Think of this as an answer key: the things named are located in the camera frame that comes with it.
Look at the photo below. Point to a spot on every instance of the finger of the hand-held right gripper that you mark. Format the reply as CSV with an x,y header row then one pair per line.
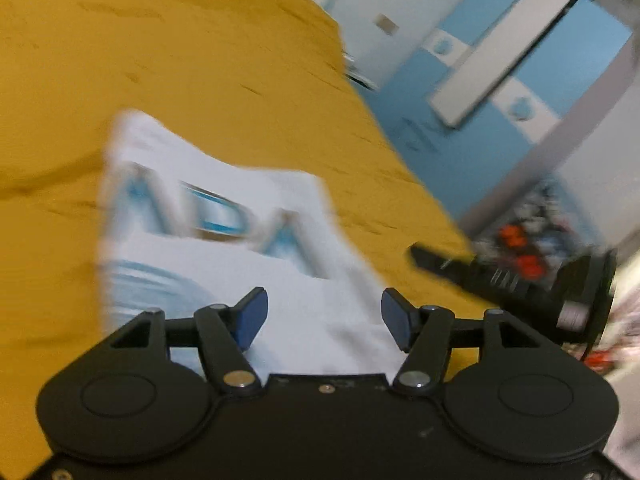
x,y
247,317
397,315
480,275

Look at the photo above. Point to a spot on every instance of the white printed sweatshirt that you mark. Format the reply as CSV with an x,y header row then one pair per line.
x,y
280,300

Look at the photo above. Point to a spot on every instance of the shoe rack with shoes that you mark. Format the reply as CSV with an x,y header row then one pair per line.
x,y
545,230

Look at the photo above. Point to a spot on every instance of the person's pink clothing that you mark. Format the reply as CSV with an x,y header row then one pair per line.
x,y
625,385

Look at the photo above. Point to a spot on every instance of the tall wardrobe mirror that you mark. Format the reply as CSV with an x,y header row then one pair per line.
x,y
505,55

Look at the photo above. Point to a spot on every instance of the blue and white wardrobe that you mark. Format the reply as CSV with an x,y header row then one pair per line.
x,y
565,60

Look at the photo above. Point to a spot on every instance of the blue nightstand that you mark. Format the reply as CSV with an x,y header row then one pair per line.
x,y
360,75

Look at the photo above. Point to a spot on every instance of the yellow quilted bed blanket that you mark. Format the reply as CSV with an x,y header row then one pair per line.
x,y
175,60

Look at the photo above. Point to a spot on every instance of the brown wall switch plate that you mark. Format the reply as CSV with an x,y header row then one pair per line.
x,y
387,24

